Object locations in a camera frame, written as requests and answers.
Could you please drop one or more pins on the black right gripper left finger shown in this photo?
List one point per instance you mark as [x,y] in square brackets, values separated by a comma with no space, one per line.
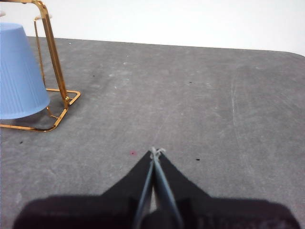
[95,212]

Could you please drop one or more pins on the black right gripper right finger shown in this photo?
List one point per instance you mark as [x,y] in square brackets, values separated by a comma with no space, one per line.
[226,212]

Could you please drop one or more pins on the blue ribbed plastic cup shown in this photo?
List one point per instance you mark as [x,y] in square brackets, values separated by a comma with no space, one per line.
[19,71]

